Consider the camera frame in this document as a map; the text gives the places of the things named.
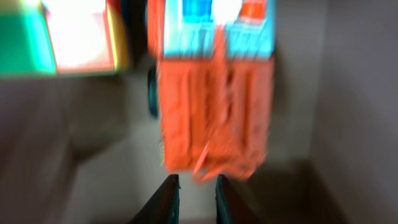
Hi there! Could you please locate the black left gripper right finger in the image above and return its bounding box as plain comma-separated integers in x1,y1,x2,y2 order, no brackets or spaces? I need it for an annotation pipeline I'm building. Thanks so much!
216,175,258,224

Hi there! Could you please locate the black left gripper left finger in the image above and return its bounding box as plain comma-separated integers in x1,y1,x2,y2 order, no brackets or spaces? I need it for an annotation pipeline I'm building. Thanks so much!
128,174,180,224

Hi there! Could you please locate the red toy fire truck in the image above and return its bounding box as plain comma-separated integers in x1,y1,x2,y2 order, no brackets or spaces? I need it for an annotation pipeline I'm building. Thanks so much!
147,0,275,181

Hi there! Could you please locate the multicolour puzzle cube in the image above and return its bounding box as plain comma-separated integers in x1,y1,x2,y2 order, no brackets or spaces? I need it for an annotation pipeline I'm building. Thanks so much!
1,0,129,78

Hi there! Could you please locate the white box with pink interior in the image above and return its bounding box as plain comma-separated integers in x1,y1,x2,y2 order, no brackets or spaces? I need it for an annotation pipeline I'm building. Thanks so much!
1,1,397,223

